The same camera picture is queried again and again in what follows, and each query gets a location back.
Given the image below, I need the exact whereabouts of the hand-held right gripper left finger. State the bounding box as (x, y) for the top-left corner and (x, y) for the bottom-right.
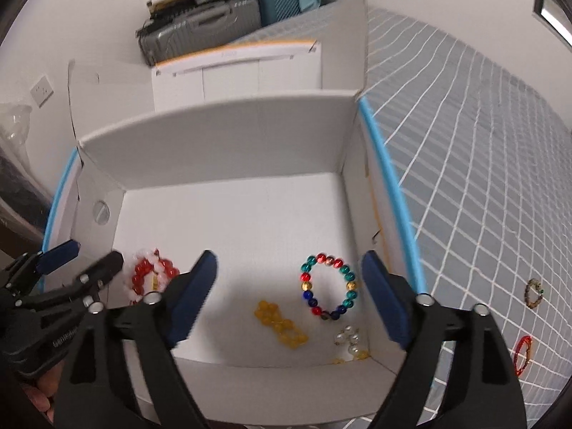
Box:
(54, 250), (219, 429)

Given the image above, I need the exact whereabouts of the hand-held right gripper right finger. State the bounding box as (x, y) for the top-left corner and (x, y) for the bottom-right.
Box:
(361, 250), (528, 429)

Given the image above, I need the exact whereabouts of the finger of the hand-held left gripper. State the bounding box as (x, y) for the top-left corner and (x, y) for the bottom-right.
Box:
(9, 240), (81, 284)
(74, 251), (125, 307)

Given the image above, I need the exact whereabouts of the red bead bracelet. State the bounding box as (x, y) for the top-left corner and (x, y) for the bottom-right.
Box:
(130, 257), (180, 305)

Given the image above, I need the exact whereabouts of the pink bead bracelet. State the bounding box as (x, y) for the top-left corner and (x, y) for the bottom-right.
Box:
(125, 248), (173, 307)

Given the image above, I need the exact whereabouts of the yellow bead bracelet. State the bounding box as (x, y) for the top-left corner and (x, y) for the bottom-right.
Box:
(254, 300), (309, 348)

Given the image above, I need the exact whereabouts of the multicolour bead bracelet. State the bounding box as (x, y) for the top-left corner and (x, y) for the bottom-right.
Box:
(299, 254), (359, 321)

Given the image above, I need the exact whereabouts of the blue and yellow cardboard box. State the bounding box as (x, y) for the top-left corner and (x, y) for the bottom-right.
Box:
(42, 0), (427, 427)

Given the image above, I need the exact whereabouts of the person's left hand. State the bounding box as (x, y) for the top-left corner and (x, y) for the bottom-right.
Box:
(20, 362), (61, 425)

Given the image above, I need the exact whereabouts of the clear plastic bag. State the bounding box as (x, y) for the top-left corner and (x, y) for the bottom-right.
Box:
(0, 103), (54, 233)

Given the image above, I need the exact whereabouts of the grey suitcase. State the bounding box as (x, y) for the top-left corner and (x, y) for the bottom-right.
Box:
(136, 0), (262, 65)

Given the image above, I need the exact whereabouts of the dark framed window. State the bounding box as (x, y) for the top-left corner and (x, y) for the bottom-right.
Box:
(534, 0), (572, 48)

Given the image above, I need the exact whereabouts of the olive brown bead bracelet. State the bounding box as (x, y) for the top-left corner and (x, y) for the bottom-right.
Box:
(524, 278), (544, 309)

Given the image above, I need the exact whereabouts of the white wall socket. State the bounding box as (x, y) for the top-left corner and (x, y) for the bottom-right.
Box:
(32, 75), (54, 108)

